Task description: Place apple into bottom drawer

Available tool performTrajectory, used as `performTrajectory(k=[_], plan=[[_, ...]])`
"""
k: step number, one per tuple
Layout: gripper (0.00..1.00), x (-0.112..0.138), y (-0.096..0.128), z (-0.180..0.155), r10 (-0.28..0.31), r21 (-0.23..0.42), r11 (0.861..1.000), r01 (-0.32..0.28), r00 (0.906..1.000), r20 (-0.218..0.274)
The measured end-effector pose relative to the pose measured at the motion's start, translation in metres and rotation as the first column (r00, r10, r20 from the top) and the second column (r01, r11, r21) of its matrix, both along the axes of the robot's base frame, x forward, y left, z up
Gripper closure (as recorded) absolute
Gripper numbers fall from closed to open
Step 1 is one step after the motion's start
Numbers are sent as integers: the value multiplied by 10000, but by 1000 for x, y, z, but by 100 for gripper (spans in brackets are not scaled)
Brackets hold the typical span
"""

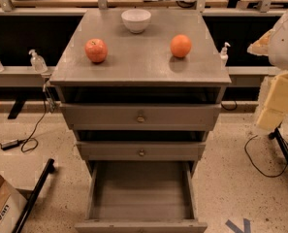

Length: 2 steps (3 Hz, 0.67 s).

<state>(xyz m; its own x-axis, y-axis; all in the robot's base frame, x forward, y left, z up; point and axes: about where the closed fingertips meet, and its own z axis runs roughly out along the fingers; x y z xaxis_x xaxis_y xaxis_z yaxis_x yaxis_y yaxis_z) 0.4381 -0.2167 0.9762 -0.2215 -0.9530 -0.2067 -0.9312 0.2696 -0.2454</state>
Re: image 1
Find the black stand leg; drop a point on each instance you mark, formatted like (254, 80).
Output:
(285, 152)

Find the grey top drawer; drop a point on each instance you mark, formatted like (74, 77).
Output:
(141, 117)

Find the cardboard box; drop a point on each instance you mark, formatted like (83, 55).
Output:
(12, 203)

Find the black bar on floor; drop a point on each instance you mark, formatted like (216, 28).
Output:
(49, 169)

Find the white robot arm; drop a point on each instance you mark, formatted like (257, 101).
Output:
(274, 45)

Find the orange fruit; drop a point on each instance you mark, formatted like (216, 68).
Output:
(180, 46)

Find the grey open bottom drawer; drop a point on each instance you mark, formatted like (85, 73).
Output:
(141, 197)

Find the grey middle drawer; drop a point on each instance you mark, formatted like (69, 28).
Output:
(140, 151)

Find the white sanitizer pump bottle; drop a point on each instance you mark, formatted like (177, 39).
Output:
(224, 53)

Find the white ceramic bowl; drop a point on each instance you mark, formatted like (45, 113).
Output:
(136, 20)

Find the red apple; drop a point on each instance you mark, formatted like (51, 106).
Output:
(96, 50)

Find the grey wooden drawer cabinet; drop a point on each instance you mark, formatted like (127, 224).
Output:
(141, 70)

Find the clear sanitizer pump bottle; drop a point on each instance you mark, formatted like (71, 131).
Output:
(37, 62)

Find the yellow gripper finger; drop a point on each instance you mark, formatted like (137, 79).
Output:
(275, 108)

